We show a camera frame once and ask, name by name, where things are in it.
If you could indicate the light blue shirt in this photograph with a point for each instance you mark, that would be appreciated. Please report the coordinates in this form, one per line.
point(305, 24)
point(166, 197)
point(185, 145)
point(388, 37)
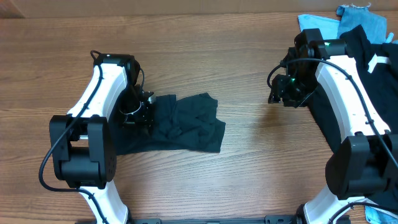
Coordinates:
point(328, 27)

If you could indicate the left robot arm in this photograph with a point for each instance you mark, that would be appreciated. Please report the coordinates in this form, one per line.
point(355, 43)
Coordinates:
point(113, 109)

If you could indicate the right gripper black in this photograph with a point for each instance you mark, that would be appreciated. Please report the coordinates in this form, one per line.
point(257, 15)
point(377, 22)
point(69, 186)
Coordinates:
point(280, 93)

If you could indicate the dark green t-shirt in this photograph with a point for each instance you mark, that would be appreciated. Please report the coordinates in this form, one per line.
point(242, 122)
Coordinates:
point(188, 123)

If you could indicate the blue denim garment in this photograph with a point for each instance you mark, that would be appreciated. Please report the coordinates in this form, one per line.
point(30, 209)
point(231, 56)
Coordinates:
point(374, 25)

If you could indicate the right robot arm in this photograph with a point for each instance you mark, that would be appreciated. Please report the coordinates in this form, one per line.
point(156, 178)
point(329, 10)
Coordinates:
point(366, 161)

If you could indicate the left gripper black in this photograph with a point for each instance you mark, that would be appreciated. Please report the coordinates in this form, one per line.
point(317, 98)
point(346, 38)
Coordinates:
point(145, 120)

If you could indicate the black t-shirt pile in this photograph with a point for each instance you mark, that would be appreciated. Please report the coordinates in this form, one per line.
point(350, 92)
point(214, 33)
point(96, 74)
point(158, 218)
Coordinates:
point(380, 85)

